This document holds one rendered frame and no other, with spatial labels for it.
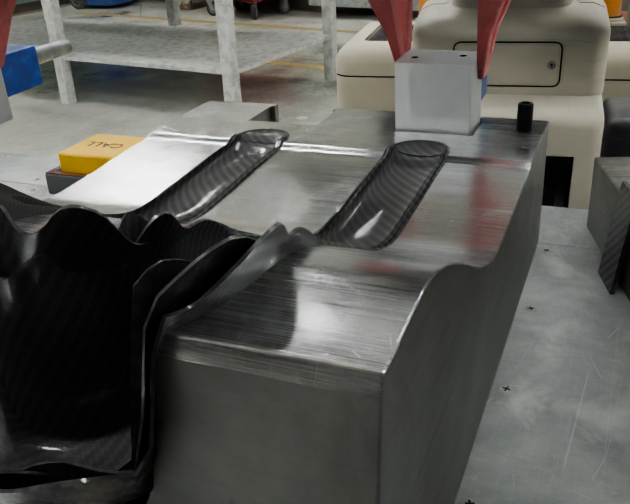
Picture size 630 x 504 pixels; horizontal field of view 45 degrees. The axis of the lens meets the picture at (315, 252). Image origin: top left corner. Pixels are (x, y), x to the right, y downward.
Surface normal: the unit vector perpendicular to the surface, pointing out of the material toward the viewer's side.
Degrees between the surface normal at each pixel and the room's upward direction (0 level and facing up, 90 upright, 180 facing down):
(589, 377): 0
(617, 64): 81
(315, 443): 84
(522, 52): 98
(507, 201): 3
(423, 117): 92
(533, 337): 0
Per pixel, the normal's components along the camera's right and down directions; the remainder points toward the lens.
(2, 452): -0.06, -0.86
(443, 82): -0.38, 0.45
